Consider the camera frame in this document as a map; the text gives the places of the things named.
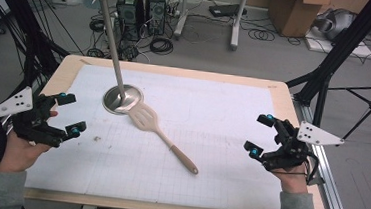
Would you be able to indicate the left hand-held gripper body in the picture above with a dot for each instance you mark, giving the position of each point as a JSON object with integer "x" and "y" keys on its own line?
{"x": 35, "y": 122}

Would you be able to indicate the black flat device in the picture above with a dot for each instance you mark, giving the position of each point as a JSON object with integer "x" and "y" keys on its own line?
{"x": 226, "y": 10}

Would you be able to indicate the beige slotted spatula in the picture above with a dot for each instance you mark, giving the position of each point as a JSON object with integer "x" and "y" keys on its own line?
{"x": 145, "y": 116}

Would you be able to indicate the metal stand with round base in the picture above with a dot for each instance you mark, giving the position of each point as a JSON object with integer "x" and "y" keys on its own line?
{"x": 112, "y": 35}

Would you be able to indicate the grey bag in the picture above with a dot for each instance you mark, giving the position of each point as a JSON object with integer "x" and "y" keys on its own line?
{"x": 335, "y": 24}

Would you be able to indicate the white board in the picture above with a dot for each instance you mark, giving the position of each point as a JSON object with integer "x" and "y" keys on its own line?
{"x": 361, "y": 51}

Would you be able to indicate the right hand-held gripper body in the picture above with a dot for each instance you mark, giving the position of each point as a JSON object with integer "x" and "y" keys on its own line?
{"x": 290, "y": 153}

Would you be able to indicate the black computer tower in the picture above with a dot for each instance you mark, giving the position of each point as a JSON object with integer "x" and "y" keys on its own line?
{"x": 154, "y": 10}
{"x": 129, "y": 13}

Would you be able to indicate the white stand leg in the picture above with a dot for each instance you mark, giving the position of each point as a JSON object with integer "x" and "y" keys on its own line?
{"x": 182, "y": 20}
{"x": 236, "y": 28}

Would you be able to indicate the cardboard box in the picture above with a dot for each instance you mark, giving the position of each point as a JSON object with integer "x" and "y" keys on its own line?
{"x": 294, "y": 14}

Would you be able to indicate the person's right hand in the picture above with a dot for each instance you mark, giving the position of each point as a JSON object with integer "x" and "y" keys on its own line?
{"x": 292, "y": 181}

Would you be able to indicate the white grid mat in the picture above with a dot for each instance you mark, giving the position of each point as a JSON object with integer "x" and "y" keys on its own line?
{"x": 205, "y": 119}

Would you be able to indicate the person's left hand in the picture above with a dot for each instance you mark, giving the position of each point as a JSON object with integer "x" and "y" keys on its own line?
{"x": 19, "y": 155}

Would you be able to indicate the small grey clip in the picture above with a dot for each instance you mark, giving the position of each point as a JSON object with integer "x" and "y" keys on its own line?
{"x": 319, "y": 180}

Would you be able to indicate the aluminium rail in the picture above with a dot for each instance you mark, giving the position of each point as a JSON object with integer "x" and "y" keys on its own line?
{"x": 333, "y": 196}

